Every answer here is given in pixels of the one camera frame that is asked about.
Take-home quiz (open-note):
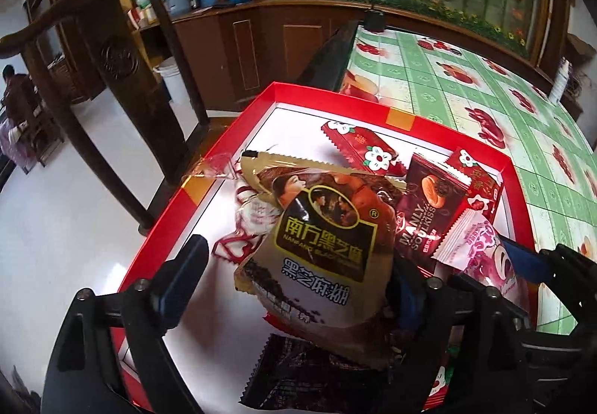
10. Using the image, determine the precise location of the red flower print packet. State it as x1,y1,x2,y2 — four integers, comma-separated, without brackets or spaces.
422,349,455,414

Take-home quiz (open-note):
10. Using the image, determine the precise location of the red gift box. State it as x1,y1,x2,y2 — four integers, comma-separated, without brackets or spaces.
116,81,537,414

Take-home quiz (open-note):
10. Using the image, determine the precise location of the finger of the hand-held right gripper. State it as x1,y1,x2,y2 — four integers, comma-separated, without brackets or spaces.
501,237,597,298
520,325,597,377

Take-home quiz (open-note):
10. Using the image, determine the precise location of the white green bottle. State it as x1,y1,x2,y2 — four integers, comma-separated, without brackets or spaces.
128,0,157,28

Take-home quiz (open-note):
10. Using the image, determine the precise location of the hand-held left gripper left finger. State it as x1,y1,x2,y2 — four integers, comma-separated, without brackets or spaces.
42,234,210,414

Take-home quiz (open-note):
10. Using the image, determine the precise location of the pink snack packet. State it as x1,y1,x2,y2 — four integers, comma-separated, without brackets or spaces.
431,211,521,303

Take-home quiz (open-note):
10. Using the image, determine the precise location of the wooden cabinet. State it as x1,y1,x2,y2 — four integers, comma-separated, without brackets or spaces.
44,0,584,116

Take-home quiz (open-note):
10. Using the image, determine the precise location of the green fruit-print tablecloth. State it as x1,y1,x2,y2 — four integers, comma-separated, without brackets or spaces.
340,27,597,335

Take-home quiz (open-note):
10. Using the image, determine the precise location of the black snack packet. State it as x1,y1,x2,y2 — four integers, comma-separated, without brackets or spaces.
238,334,397,414

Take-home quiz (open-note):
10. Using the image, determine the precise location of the wooden chair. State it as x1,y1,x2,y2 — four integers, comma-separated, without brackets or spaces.
0,0,210,238

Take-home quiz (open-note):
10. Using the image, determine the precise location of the small black object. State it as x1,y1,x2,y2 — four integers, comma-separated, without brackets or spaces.
363,9,387,33

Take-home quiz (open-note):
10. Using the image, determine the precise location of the gold sesame paste packet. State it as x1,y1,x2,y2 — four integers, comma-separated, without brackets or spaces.
233,149,402,370

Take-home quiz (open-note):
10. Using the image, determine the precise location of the small red flower packet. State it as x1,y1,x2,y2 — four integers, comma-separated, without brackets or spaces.
448,148,504,226

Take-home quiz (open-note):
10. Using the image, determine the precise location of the red white candy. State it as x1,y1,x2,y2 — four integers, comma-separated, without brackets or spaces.
213,228,266,262
233,183,283,238

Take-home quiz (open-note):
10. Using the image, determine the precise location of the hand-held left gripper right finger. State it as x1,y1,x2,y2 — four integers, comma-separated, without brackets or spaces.
387,255,532,414

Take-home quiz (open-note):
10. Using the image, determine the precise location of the dark maroon snack packet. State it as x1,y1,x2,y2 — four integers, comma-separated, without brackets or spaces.
394,153,472,275

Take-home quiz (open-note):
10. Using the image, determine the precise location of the white spray bottle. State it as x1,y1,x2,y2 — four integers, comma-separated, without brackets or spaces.
549,60,572,104

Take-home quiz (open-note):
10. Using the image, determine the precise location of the clear plastic wrapper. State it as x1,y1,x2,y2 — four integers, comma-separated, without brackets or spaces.
184,152,243,182

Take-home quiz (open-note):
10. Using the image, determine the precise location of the red packet with white flowers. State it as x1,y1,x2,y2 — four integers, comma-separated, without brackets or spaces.
321,120,406,177

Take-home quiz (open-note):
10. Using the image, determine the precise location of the white plastic bucket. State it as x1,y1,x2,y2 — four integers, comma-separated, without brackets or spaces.
153,56,190,106

